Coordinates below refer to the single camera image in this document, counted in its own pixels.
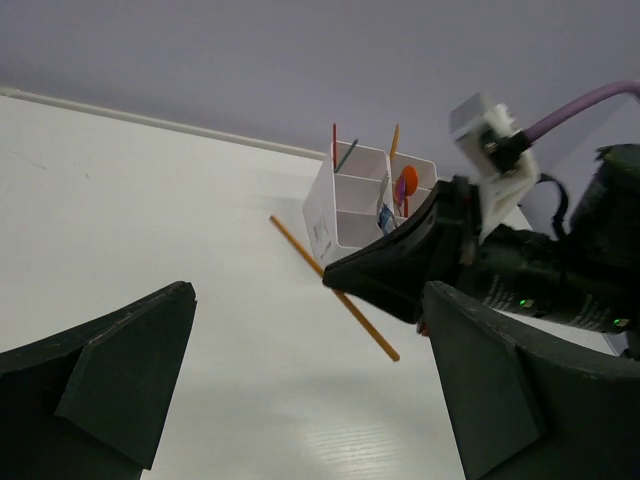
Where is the pink handled silver fork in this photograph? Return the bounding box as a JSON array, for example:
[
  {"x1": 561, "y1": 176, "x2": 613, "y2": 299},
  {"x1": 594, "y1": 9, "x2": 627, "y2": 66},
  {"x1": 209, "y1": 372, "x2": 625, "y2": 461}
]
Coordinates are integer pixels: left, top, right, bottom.
[{"x1": 376, "y1": 169, "x2": 393, "y2": 215}]

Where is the teal chopstick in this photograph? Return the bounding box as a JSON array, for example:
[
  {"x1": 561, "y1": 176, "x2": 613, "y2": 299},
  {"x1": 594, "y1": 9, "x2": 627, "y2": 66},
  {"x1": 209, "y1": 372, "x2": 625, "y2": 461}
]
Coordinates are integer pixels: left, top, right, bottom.
[{"x1": 334, "y1": 139, "x2": 359, "y2": 173}]

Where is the left white divided container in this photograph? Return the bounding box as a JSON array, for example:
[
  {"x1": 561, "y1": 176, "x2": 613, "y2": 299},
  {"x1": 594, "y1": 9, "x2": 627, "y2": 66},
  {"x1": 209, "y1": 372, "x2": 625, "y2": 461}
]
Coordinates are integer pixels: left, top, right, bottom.
[{"x1": 302, "y1": 141, "x2": 390, "y2": 267}]

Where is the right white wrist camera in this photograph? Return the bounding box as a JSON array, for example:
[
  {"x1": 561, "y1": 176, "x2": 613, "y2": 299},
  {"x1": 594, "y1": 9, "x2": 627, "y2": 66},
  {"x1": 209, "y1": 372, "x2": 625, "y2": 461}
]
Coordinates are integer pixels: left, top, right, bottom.
[{"x1": 449, "y1": 93, "x2": 540, "y2": 241}]

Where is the red orange chopstick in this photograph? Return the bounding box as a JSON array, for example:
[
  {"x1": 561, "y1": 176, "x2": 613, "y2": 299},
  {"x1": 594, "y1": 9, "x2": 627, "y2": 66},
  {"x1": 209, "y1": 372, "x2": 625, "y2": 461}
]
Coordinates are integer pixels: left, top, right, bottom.
[{"x1": 331, "y1": 122, "x2": 338, "y2": 174}]

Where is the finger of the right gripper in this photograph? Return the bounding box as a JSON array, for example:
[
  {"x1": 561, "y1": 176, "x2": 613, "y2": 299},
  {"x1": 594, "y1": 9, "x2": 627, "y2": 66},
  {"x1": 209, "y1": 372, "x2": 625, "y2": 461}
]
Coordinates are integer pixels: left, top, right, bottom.
[{"x1": 323, "y1": 179, "x2": 465, "y2": 323}]

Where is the white divided container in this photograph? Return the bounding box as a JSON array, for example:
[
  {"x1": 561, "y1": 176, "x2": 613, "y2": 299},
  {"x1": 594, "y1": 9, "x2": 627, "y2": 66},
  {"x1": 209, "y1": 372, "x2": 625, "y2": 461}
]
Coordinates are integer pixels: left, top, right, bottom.
[
  {"x1": 390, "y1": 152, "x2": 438, "y2": 225},
  {"x1": 302, "y1": 141, "x2": 390, "y2": 267}
]

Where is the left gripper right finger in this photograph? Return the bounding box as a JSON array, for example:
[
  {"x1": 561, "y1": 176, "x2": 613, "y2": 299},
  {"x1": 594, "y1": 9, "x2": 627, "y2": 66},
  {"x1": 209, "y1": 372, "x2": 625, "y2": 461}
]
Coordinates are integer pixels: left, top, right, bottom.
[{"x1": 423, "y1": 282, "x2": 639, "y2": 479}]

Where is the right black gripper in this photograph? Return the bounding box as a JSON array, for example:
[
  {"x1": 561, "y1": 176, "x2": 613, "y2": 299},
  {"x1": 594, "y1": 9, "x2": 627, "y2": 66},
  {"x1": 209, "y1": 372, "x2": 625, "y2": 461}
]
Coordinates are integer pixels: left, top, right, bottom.
[{"x1": 452, "y1": 144, "x2": 639, "y2": 359}]

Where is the orange plastic spoon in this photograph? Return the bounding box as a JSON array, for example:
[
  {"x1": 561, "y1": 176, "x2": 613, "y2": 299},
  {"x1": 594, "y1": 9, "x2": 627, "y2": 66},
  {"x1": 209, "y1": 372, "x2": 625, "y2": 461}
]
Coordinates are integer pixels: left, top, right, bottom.
[{"x1": 401, "y1": 165, "x2": 419, "y2": 218}]

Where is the right white divided container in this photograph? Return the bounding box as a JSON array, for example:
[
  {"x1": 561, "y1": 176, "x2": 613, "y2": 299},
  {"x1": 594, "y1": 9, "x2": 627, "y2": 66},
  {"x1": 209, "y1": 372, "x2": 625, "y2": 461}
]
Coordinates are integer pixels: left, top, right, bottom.
[{"x1": 390, "y1": 152, "x2": 438, "y2": 225}]

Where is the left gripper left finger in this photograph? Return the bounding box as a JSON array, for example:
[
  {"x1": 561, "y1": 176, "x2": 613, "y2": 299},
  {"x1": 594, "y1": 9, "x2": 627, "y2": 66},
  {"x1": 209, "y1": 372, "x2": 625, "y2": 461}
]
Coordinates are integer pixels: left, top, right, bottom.
[{"x1": 1, "y1": 281, "x2": 197, "y2": 479}]

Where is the blue metal fork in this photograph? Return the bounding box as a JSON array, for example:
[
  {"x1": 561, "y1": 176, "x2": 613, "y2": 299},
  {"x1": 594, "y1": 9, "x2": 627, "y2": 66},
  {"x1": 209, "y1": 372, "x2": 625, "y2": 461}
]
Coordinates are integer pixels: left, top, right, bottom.
[{"x1": 377, "y1": 204, "x2": 397, "y2": 235}]

